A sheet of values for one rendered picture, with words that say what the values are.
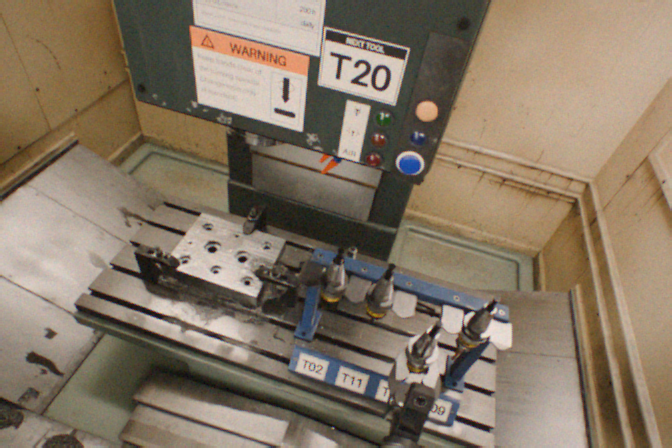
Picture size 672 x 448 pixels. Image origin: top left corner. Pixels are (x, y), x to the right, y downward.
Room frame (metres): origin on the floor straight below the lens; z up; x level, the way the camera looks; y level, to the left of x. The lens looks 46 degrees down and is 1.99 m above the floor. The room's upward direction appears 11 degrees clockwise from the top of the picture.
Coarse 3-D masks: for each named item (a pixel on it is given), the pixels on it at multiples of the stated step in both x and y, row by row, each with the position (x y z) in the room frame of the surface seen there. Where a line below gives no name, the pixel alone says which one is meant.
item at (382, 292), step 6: (378, 282) 0.56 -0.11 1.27; (384, 282) 0.55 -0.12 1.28; (390, 282) 0.55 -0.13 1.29; (378, 288) 0.55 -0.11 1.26; (384, 288) 0.55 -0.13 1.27; (390, 288) 0.55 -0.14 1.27; (372, 294) 0.55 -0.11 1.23; (378, 294) 0.55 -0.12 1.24; (384, 294) 0.54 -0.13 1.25; (390, 294) 0.55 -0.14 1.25; (378, 300) 0.54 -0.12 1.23; (384, 300) 0.54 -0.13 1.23
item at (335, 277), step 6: (336, 264) 0.57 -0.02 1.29; (342, 264) 0.57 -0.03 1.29; (330, 270) 0.57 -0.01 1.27; (336, 270) 0.56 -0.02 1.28; (342, 270) 0.57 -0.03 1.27; (330, 276) 0.56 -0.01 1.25; (336, 276) 0.56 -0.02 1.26; (342, 276) 0.57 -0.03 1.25; (330, 282) 0.56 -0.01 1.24; (336, 282) 0.56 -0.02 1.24; (342, 282) 0.57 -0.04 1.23
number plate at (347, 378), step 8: (344, 368) 0.50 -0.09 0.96; (344, 376) 0.49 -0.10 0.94; (352, 376) 0.49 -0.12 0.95; (360, 376) 0.49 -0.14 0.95; (368, 376) 0.49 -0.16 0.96; (336, 384) 0.47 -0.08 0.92; (344, 384) 0.47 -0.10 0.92; (352, 384) 0.48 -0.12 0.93; (360, 384) 0.48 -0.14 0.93; (360, 392) 0.46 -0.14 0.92
